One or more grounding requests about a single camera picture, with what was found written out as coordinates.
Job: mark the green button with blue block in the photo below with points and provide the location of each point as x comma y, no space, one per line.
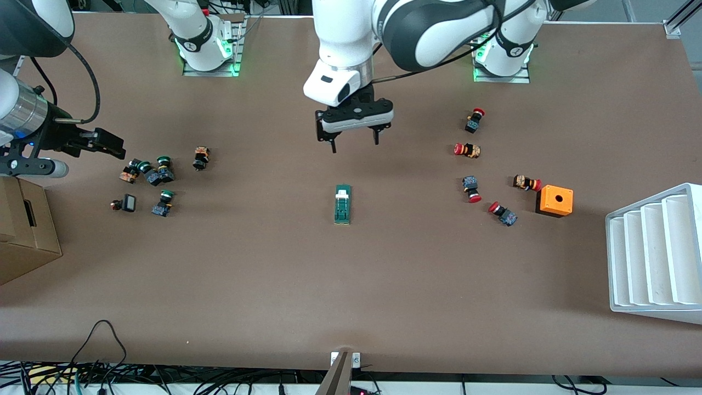
165,174
162,206
152,176

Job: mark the yellow power strip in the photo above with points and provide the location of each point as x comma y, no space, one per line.
49,374

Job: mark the white slotted rack tray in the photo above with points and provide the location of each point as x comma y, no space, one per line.
652,258

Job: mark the red button with blue block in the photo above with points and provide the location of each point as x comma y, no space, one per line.
470,185
473,123
505,215

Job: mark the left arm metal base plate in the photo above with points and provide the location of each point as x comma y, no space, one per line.
502,79

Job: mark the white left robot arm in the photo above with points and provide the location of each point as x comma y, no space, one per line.
439,33

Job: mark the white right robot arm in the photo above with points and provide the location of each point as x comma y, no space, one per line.
197,38

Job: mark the aluminium frame profile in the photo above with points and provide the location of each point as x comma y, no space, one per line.
673,27

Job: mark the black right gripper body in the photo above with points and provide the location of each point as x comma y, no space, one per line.
56,134

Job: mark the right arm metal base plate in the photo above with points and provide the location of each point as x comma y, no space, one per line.
211,73

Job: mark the black square button red stem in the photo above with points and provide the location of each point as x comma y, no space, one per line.
129,203

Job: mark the brown camera mount beam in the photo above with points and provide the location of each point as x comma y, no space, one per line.
337,378

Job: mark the orange box with round hole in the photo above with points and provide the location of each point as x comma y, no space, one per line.
555,202

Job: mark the red button with orange block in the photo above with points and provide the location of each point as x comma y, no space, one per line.
524,182
470,150

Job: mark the black button with orange block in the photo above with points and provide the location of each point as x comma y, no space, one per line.
129,175
201,159

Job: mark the green load switch white lever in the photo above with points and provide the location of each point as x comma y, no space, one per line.
343,211

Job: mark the brown cardboard box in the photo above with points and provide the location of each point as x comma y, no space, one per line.
22,236

